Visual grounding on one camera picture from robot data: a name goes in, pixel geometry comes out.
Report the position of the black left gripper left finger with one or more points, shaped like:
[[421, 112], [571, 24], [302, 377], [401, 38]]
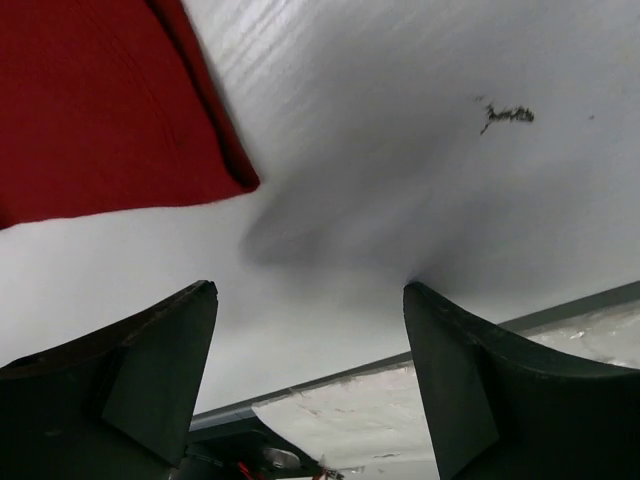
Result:
[[113, 404]]

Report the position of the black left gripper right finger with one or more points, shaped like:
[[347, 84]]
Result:
[[500, 406]]

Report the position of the dark red t shirt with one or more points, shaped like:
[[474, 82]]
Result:
[[110, 106]]

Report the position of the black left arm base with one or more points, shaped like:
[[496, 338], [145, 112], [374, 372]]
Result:
[[247, 449]]

